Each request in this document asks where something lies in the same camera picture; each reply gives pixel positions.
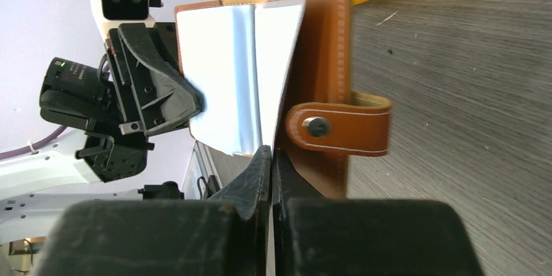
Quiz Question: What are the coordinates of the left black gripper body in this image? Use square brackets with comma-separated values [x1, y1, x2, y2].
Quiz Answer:
[39, 28, 154, 182]

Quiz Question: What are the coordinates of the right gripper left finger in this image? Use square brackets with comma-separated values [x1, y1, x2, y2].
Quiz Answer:
[33, 146, 272, 275]

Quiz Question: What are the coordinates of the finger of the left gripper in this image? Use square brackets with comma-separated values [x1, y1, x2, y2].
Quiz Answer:
[117, 22, 204, 137]

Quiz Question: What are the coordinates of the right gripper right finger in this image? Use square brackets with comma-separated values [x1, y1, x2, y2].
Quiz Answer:
[272, 150, 484, 275]

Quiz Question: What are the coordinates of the white card edge-on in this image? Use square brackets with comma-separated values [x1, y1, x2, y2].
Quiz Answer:
[266, 171, 277, 275]

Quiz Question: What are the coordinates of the brown leather card holder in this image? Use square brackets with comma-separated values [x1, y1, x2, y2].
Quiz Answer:
[174, 0, 392, 198]

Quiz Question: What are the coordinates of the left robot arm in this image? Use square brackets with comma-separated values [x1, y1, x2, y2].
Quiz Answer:
[1, 22, 199, 243]

